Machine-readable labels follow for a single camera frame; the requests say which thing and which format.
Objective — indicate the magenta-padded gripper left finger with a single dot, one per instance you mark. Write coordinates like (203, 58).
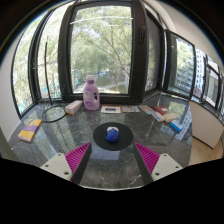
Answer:
(75, 158)

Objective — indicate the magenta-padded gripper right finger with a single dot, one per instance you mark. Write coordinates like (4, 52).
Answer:
(148, 158)

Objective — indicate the blue and white computer mouse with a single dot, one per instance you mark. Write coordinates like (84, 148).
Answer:
(112, 135)

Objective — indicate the black round mouse pad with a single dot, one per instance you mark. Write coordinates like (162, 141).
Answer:
(100, 138)

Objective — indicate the white book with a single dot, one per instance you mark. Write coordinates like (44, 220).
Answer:
(158, 117)

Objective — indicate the blue box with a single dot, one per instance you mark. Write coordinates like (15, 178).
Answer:
(176, 126)

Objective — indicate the teal and orange thin book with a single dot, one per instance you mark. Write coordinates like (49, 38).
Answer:
(146, 109)

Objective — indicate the beige carton box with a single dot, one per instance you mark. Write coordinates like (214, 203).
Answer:
(73, 107)

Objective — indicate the printed pamphlet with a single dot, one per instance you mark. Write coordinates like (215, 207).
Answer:
(130, 109)

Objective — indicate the yellow and purple box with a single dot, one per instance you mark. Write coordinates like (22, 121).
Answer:
(30, 130)

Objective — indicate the purple detergent bottle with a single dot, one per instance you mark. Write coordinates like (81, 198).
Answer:
(91, 96)

